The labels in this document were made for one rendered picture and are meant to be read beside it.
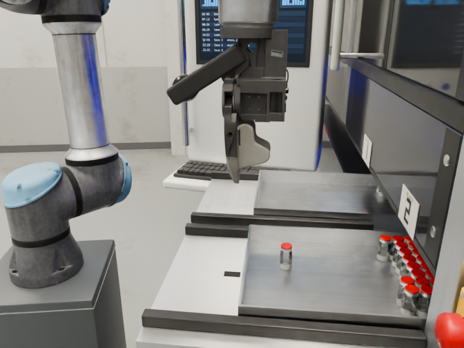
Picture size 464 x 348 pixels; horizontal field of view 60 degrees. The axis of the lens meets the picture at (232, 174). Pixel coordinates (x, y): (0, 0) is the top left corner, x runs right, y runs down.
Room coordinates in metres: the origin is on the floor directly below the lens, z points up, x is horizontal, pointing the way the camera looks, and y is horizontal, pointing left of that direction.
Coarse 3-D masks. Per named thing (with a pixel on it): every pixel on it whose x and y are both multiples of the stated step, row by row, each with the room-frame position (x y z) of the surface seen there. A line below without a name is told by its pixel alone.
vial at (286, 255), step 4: (280, 252) 0.64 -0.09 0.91; (284, 252) 0.63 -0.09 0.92; (288, 252) 0.63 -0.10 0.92; (280, 256) 0.64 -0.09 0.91; (284, 256) 0.63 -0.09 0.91; (288, 256) 0.63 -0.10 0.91; (280, 260) 0.64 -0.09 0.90; (284, 260) 0.63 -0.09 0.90; (288, 260) 0.63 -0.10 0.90; (280, 264) 0.63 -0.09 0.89; (284, 264) 0.63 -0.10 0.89; (288, 264) 0.63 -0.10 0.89; (280, 268) 0.63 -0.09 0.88; (284, 268) 0.63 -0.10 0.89; (288, 268) 0.63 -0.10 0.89
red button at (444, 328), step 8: (440, 320) 0.35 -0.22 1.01; (448, 320) 0.34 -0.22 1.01; (456, 320) 0.34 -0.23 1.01; (440, 328) 0.34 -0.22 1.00; (448, 328) 0.33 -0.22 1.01; (456, 328) 0.33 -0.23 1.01; (440, 336) 0.34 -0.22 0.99; (448, 336) 0.33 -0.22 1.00; (456, 336) 0.33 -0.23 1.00; (440, 344) 0.34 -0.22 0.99; (448, 344) 0.33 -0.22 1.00; (456, 344) 0.32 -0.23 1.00
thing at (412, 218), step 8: (408, 192) 0.60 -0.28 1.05; (400, 200) 0.63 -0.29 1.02; (400, 208) 0.62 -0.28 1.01; (408, 208) 0.59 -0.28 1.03; (416, 208) 0.55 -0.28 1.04; (400, 216) 0.62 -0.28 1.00; (408, 216) 0.58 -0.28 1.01; (416, 216) 0.55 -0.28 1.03; (408, 224) 0.57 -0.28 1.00; (408, 232) 0.57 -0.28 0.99
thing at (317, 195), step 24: (264, 192) 1.00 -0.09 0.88; (288, 192) 1.00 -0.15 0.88; (312, 192) 1.00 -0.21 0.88; (336, 192) 1.00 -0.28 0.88; (360, 192) 1.00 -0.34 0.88; (288, 216) 0.82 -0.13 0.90; (312, 216) 0.81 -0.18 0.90; (336, 216) 0.81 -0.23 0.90; (360, 216) 0.80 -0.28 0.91; (384, 216) 0.79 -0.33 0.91
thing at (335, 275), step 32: (256, 224) 0.75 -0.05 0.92; (256, 256) 0.68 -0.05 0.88; (320, 256) 0.68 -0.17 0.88; (352, 256) 0.68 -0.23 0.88; (256, 288) 0.58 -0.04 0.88; (288, 288) 0.58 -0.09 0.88; (320, 288) 0.58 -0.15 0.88; (352, 288) 0.58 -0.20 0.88; (384, 288) 0.58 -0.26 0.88; (320, 320) 0.48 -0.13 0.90; (352, 320) 0.47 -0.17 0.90; (384, 320) 0.47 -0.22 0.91; (416, 320) 0.46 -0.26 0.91
